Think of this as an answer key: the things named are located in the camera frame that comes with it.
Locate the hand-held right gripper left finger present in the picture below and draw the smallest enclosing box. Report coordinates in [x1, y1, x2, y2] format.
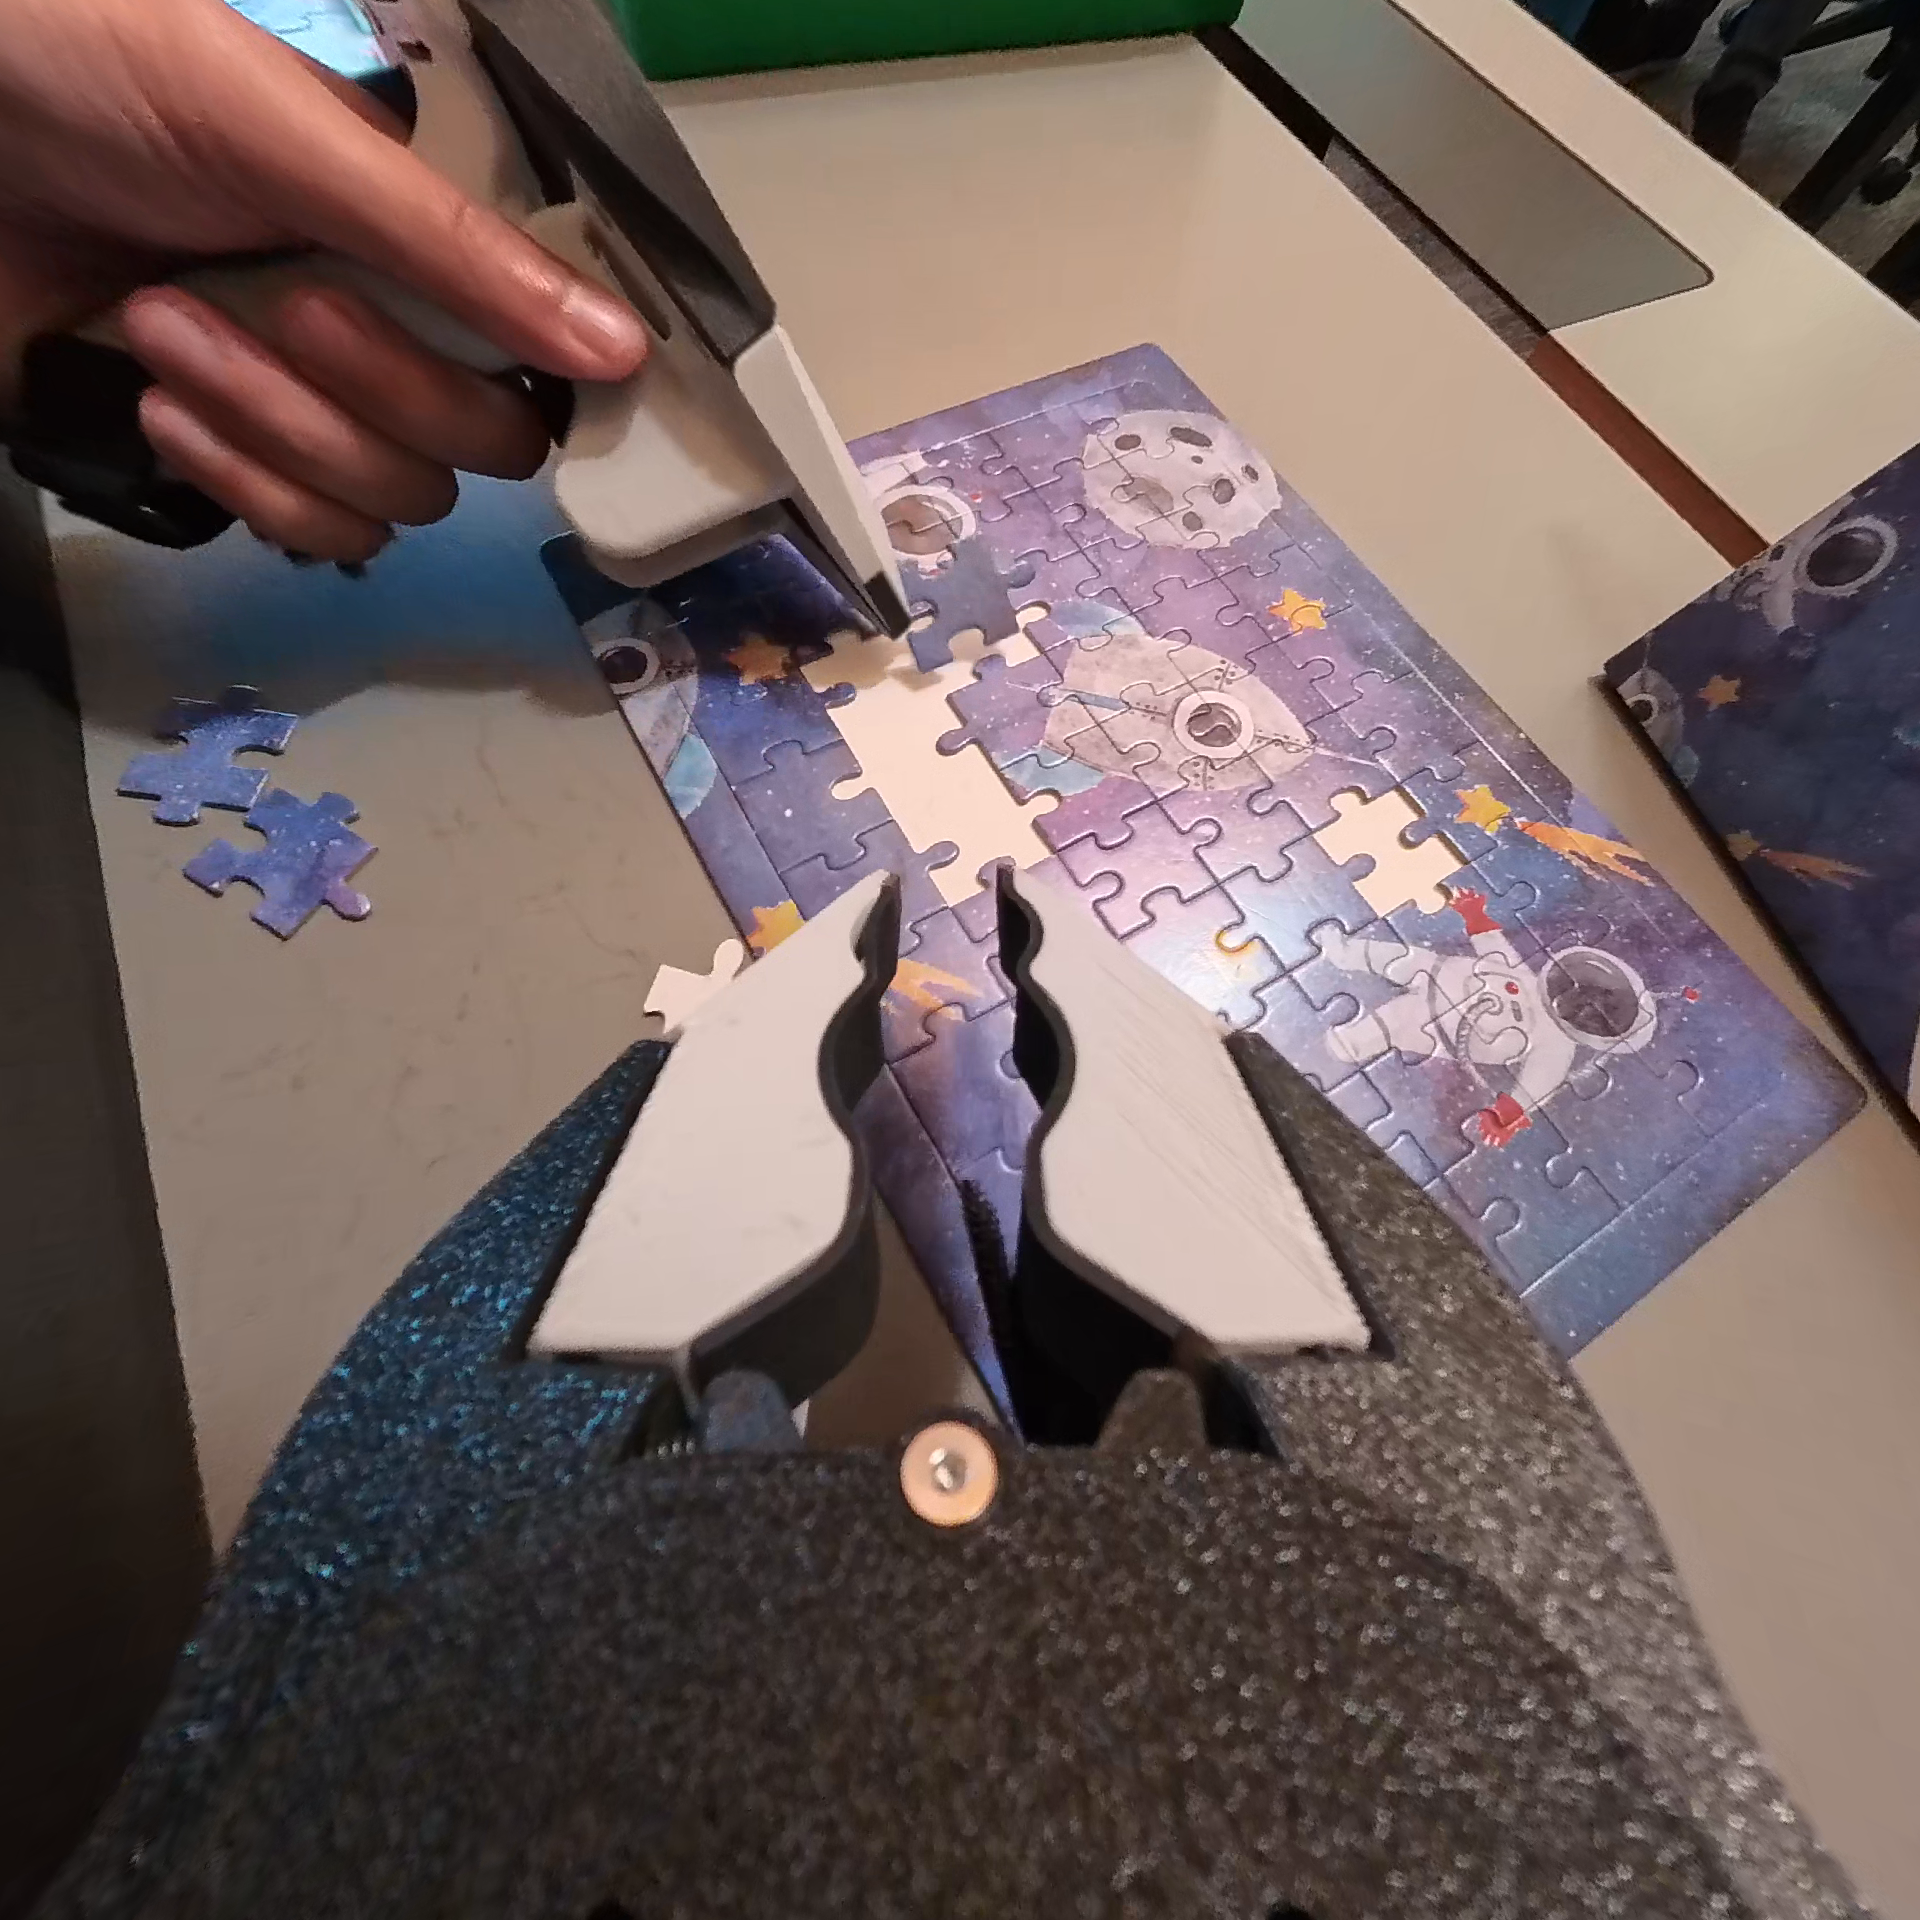
[529, 873, 903, 1414]

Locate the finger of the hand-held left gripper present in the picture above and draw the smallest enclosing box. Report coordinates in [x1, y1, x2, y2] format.
[778, 495, 912, 636]
[737, 319, 917, 636]

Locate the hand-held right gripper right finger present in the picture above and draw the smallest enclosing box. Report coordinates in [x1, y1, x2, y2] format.
[996, 867, 1372, 1403]

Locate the blue jigsaw puzzle piece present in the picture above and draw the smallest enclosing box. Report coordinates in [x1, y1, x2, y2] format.
[116, 689, 303, 827]
[184, 786, 379, 940]
[897, 557, 1051, 671]

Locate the white-backed jigsaw puzzle piece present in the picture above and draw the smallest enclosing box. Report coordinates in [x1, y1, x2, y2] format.
[645, 938, 752, 1039]

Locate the space jigsaw puzzle board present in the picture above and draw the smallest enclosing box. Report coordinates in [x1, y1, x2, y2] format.
[539, 342, 1865, 1359]

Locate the grey desk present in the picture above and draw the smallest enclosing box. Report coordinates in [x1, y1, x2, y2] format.
[0, 29, 1920, 1920]

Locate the dark grey desk panel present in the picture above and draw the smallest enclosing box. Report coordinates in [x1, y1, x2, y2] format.
[1236, 0, 1714, 329]

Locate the adjacent white desk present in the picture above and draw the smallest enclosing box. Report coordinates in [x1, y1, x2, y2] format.
[1229, 0, 1920, 542]

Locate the person's left hand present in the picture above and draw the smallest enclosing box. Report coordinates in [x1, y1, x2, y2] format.
[0, 0, 649, 561]

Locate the green plastic bin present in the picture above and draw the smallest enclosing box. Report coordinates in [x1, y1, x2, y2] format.
[616, 0, 1248, 81]

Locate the printed jigsaw puzzle box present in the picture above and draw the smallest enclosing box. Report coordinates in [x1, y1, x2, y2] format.
[1603, 442, 1920, 1114]

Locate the black office chair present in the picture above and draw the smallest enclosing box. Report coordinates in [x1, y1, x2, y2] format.
[1560, 0, 1920, 302]

